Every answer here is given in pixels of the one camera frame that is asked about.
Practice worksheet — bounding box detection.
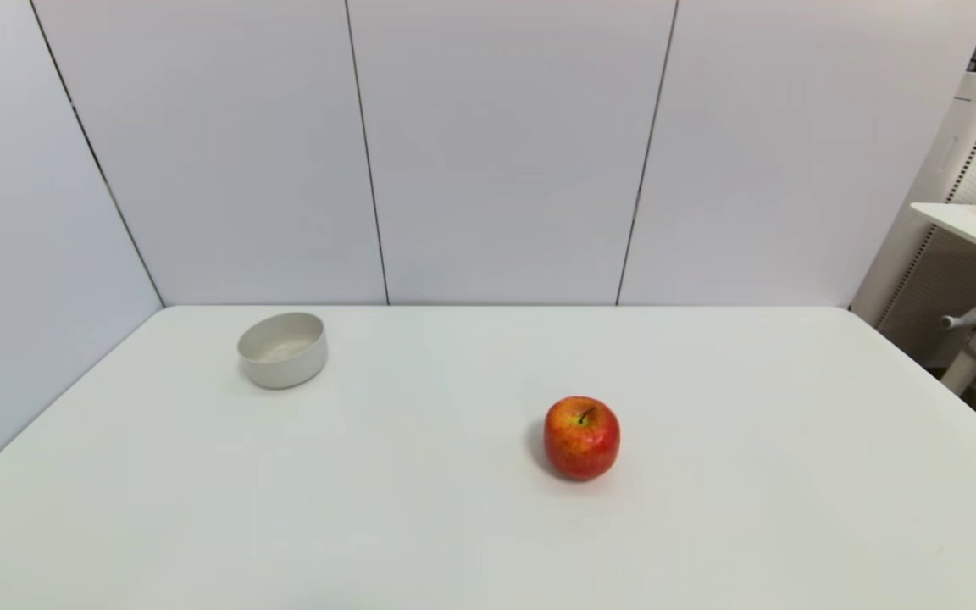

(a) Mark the red yellow apple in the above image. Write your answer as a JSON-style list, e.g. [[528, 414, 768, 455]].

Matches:
[[543, 396, 622, 482]]

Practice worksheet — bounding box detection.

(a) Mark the white round bowl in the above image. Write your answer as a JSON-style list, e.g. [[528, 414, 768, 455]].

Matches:
[[236, 312, 329, 391]]

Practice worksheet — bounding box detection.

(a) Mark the white perforated cabinet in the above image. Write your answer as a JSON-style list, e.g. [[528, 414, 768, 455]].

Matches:
[[849, 71, 976, 357]]

